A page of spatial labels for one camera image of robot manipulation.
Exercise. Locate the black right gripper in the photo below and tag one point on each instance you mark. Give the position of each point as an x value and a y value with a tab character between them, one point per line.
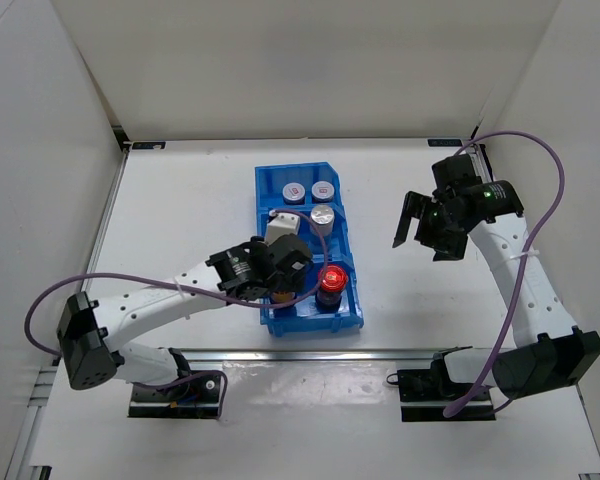
447	249

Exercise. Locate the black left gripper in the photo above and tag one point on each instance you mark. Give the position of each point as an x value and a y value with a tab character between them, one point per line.
294	282

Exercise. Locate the red-lid sauce jar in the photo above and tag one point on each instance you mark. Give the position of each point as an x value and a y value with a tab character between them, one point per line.
334	280
280	297

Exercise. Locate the white-lid jar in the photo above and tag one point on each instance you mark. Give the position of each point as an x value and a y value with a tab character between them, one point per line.
294	193
322	192

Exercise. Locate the silver-lid pepper shaker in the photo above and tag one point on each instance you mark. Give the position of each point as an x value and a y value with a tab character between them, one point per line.
323	218

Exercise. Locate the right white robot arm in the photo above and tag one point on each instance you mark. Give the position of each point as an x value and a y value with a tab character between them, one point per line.
551	352

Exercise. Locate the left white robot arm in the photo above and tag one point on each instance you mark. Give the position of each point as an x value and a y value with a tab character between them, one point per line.
97	337

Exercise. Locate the blue three-compartment plastic bin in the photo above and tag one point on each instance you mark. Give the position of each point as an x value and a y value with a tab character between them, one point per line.
307	316

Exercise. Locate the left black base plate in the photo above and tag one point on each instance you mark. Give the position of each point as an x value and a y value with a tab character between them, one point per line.
200	397

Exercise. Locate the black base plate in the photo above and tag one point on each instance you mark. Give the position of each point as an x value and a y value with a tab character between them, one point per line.
200	397
424	395

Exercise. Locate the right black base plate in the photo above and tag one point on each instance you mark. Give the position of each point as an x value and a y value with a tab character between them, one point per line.
424	395

